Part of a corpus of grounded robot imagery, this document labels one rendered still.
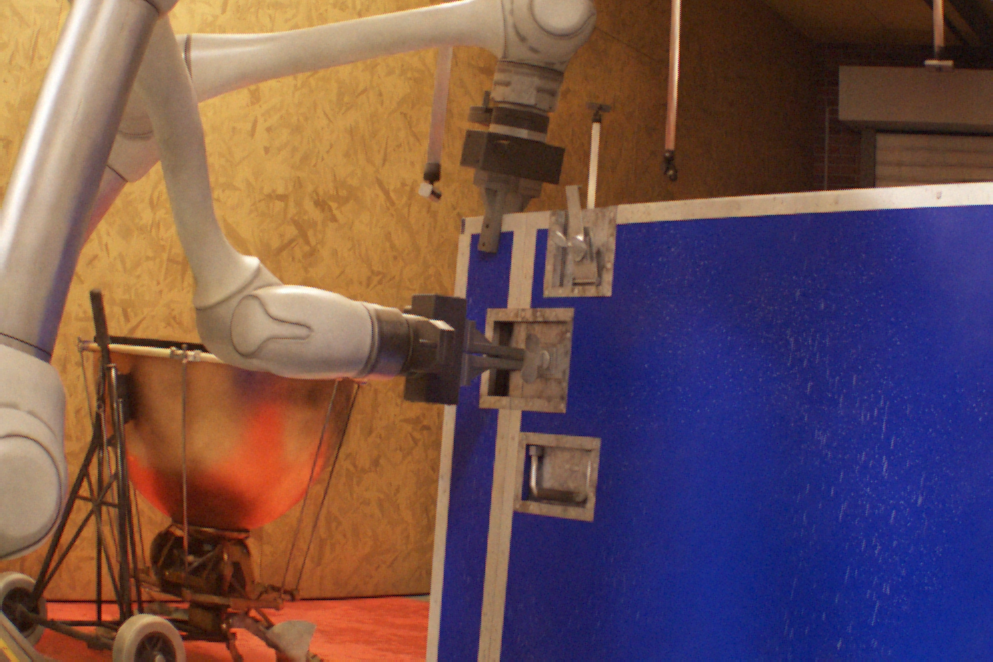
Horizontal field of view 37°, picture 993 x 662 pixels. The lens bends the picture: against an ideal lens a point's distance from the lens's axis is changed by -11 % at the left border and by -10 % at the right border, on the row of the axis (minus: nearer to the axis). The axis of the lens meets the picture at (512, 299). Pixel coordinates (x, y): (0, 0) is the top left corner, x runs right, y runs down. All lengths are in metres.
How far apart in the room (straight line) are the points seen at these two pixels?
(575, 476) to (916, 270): 0.58
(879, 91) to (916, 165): 0.51
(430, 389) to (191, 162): 0.41
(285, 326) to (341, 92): 3.86
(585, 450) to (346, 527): 3.84
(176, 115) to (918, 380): 0.86
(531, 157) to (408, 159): 3.89
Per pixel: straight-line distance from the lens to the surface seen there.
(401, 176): 5.96
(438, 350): 1.89
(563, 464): 2.00
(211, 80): 2.10
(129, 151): 2.25
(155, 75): 1.77
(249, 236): 5.26
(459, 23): 1.97
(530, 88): 2.10
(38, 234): 1.49
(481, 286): 2.14
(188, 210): 1.91
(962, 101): 9.34
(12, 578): 3.69
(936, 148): 9.59
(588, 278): 1.99
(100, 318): 3.51
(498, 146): 2.08
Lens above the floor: 0.68
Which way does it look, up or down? 5 degrees up
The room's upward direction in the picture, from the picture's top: 5 degrees clockwise
